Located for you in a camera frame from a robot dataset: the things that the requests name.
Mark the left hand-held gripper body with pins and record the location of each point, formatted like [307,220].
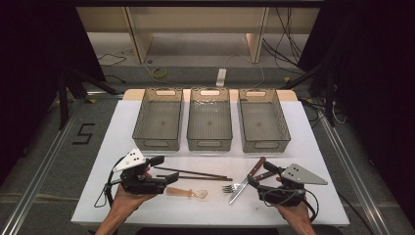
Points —
[130,160]

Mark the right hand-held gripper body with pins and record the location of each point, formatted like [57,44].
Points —
[301,176]

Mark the grey translucent plastic basket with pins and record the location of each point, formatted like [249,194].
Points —
[262,122]
[160,120]
[209,122]

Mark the person's right hand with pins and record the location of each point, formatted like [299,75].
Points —
[298,215]

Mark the person's left hand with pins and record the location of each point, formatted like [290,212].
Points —
[129,202]

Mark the black metal stand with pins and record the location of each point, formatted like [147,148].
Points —
[329,98]
[63,98]

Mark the yellow tape roll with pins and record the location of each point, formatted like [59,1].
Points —
[160,72]

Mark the white power strip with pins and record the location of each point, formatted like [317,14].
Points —
[221,77]

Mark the black curtain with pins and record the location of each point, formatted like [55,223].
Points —
[375,81]
[32,65]

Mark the light wooden shelf unit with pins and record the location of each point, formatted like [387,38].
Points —
[195,19]

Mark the metal floor rail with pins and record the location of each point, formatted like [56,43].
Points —
[352,173]
[39,176]

